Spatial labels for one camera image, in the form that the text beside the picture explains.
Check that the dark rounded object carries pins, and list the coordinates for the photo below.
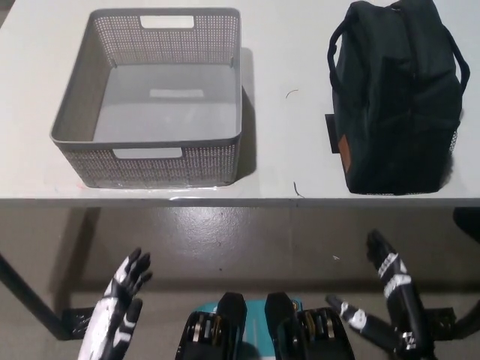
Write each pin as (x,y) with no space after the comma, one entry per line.
(468,223)

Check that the grey perforated plastic basket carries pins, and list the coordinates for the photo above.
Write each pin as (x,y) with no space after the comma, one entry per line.
(165,112)

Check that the black flat mat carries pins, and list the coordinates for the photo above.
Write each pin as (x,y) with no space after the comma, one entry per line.
(331,131)

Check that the black metal table leg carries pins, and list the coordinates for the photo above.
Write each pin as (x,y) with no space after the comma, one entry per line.
(467,318)
(30,296)

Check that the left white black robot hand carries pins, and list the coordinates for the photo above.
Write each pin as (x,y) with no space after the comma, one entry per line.
(112,311)

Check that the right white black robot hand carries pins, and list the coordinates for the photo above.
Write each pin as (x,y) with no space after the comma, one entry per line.
(397,288)

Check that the dark green lunch bag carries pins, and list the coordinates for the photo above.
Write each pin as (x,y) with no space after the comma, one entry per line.
(397,112)

